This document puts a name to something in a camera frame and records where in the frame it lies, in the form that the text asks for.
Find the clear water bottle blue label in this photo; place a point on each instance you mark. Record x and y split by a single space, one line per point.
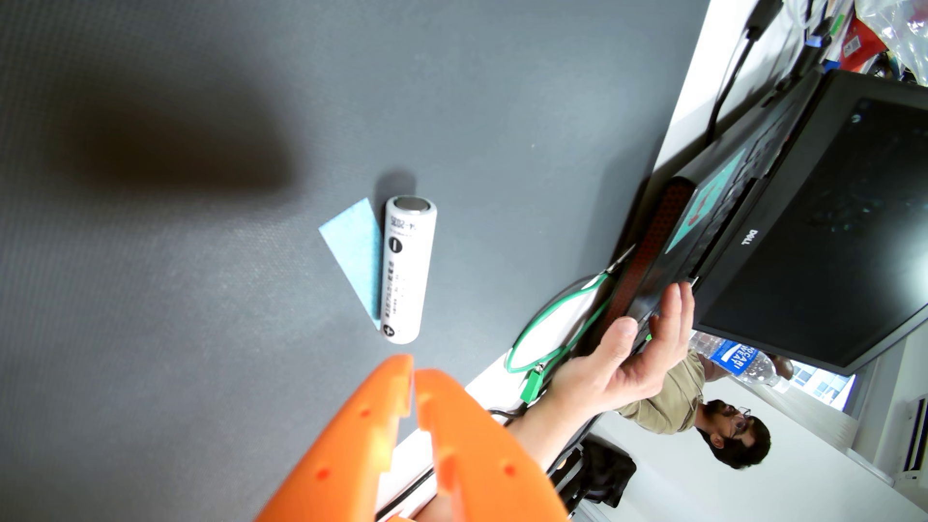
739 359

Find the white cylindrical battery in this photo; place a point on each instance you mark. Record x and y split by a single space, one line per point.
408 275

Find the person's bare forearm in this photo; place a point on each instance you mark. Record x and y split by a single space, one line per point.
536 435

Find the black bag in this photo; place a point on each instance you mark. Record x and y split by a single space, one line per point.
602 471

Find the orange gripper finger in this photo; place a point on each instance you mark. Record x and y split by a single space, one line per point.
478 457
348 449

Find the person's bare hand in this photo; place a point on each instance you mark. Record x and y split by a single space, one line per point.
616 373

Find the man with glasses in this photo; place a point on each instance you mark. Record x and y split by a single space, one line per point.
674 399

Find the red package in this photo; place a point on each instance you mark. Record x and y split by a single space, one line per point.
859 43

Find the clear plastic bag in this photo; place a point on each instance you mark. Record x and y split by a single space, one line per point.
906 29

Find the black Dell laptop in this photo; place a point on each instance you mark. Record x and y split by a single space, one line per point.
819 239

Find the light blue tape piece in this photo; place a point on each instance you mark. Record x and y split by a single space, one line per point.
355 246

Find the dark grey table mat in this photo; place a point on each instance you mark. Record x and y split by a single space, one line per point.
145 290

